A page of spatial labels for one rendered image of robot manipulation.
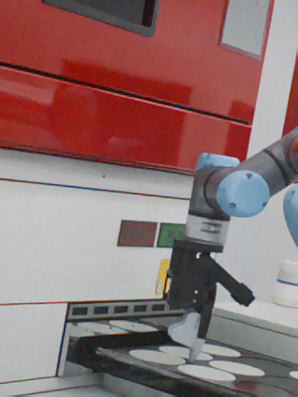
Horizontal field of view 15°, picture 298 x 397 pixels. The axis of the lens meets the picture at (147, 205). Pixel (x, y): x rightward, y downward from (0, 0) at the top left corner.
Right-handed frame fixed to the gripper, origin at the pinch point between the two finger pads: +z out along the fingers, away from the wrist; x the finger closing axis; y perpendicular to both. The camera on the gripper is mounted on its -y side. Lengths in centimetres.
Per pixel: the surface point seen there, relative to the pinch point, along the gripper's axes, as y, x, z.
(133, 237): 13.4, -8.9, -18.1
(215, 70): 3, -14, -51
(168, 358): 4.7, 0.1, 1.2
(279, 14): -83, -347, -110
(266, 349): -17.9, -20.4, 0.5
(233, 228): -78, -341, -3
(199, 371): 0.3, 7.2, 1.3
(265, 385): -10.4, 10.7, 1.4
